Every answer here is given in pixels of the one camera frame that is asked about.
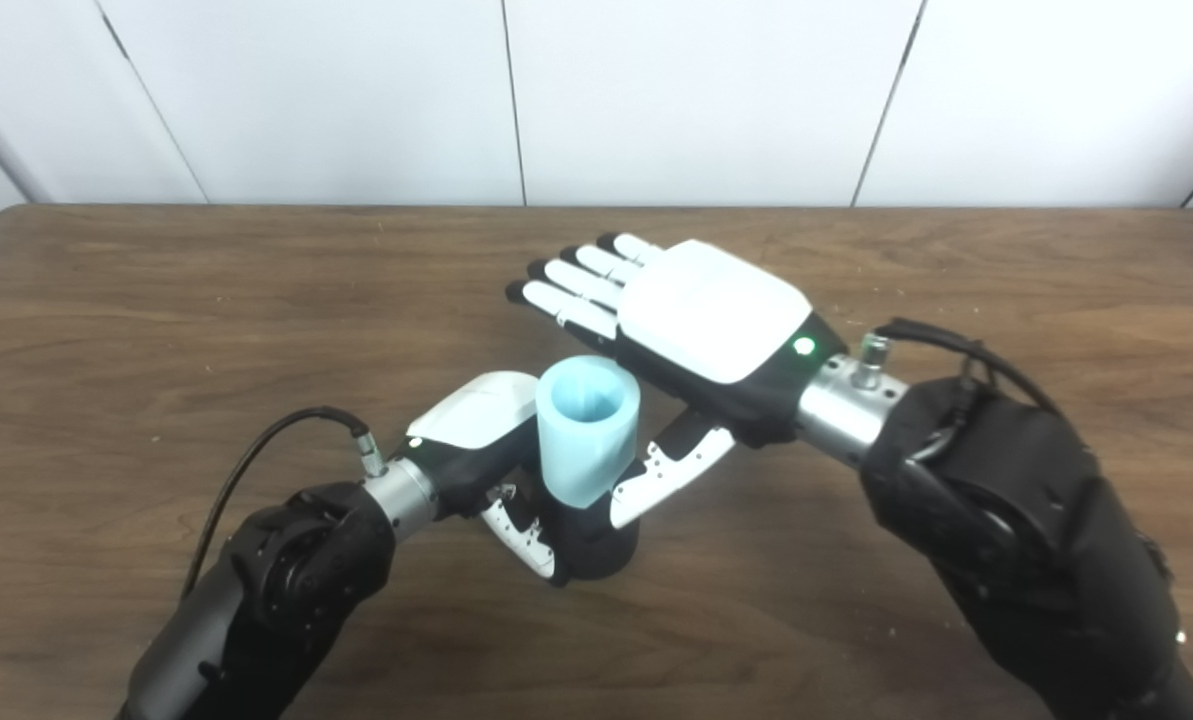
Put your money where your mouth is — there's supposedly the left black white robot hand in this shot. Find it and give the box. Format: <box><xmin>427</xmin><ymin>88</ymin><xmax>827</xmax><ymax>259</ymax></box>
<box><xmin>406</xmin><ymin>371</ymin><xmax>570</xmax><ymax>587</ymax></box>

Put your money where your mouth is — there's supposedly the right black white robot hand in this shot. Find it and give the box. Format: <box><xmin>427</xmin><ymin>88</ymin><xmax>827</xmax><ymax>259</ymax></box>
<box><xmin>505</xmin><ymin>233</ymin><xmax>850</xmax><ymax>531</ymax></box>

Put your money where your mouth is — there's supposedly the light blue cylinder cup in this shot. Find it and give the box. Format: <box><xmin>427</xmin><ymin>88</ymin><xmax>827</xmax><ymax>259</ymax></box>
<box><xmin>535</xmin><ymin>355</ymin><xmax>642</xmax><ymax>509</ymax></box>

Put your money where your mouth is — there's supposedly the black funnel-shaped nozzle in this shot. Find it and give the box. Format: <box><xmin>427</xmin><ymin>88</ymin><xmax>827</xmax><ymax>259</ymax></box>
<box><xmin>534</xmin><ymin>485</ymin><xmax>643</xmax><ymax>582</ymax></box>

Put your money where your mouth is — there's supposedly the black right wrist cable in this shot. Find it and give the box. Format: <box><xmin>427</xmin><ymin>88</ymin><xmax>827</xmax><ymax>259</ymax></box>
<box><xmin>856</xmin><ymin>318</ymin><xmax>1063</xmax><ymax>417</ymax></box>

